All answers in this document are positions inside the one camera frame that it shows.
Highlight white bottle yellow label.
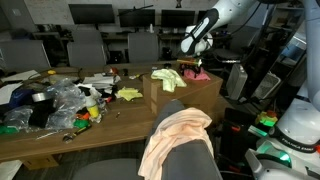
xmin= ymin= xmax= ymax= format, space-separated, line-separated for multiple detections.
xmin=84 ymin=94 xmax=101 ymax=119

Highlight pink shirt orange print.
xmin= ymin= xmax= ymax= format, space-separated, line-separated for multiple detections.
xmin=182 ymin=68 xmax=212 ymax=82

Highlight blue bag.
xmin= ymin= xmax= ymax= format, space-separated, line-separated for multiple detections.
xmin=9 ymin=88 xmax=34 ymax=109

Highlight small green object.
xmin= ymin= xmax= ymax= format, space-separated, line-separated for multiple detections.
xmin=73 ymin=119 xmax=91 ymax=129

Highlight white space heater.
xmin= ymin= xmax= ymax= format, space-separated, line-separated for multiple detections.
xmin=226 ymin=63 xmax=248 ymax=101

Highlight green plastic object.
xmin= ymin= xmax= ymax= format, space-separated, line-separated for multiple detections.
xmin=0 ymin=124 xmax=19 ymax=136

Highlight brown cardboard box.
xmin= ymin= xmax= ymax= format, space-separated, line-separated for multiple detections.
xmin=142 ymin=71 xmax=224 ymax=116

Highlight peach shirt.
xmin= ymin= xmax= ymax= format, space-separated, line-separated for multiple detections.
xmin=137 ymin=107 xmax=214 ymax=180

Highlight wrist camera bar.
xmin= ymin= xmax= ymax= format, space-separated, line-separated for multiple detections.
xmin=176 ymin=58 xmax=203 ymax=68

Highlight small orange tool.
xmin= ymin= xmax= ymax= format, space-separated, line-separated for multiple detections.
xmin=75 ymin=112 xmax=91 ymax=121

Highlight dark computer desk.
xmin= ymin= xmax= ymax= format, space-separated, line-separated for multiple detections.
xmin=33 ymin=30 xmax=231 ymax=43

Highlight pale green towel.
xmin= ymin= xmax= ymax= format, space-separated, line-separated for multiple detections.
xmin=150 ymin=68 xmax=188 ymax=93

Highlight whiteboard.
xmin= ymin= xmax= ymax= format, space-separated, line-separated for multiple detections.
xmin=24 ymin=0 xmax=214 ymax=26

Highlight grey office chair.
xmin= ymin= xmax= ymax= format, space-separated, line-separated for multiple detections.
xmin=71 ymin=29 xmax=104 ymax=44
xmin=66 ymin=41 xmax=107 ymax=68
xmin=71 ymin=99 xmax=224 ymax=180
xmin=127 ymin=32 xmax=159 ymax=64
xmin=0 ymin=39 xmax=51 ymax=73

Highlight white paper sheets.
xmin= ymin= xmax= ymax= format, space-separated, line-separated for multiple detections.
xmin=1 ymin=69 xmax=41 ymax=83

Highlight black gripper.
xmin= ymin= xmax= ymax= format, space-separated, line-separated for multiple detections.
xmin=180 ymin=64 xmax=202 ymax=78

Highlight black case orange latch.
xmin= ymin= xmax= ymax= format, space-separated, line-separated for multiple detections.
xmin=219 ymin=108 xmax=258 ymax=168

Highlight yellow black utility knife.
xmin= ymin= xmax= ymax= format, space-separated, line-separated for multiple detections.
xmin=62 ymin=124 xmax=93 ymax=144

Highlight black computer monitor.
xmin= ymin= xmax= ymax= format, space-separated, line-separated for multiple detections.
xmin=196 ymin=10 xmax=231 ymax=29
xmin=118 ymin=8 xmax=156 ymax=28
xmin=160 ymin=9 xmax=196 ymax=29
xmin=68 ymin=3 xmax=116 ymax=25

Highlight stack of white papers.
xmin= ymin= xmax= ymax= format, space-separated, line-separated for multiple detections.
xmin=82 ymin=73 xmax=116 ymax=90

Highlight white mesh basket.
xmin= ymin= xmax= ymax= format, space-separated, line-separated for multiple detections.
xmin=253 ymin=71 xmax=282 ymax=100

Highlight white paper sheet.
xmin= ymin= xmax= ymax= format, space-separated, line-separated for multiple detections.
xmin=0 ymin=83 xmax=23 ymax=106

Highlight long wooden table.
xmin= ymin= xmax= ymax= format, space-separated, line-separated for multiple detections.
xmin=0 ymin=59 xmax=234 ymax=164

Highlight white curved robot shell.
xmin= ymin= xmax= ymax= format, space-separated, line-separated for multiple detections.
xmin=245 ymin=139 xmax=320 ymax=180

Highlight clear plastic bag pile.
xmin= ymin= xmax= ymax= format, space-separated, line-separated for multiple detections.
xmin=44 ymin=78 xmax=88 ymax=131

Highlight yellow cloth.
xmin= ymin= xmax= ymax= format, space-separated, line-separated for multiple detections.
xmin=116 ymin=87 xmax=144 ymax=102

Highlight yellow red emergency button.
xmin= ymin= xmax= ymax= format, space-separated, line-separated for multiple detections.
xmin=255 ymin=110 xmax=278 ymax=128

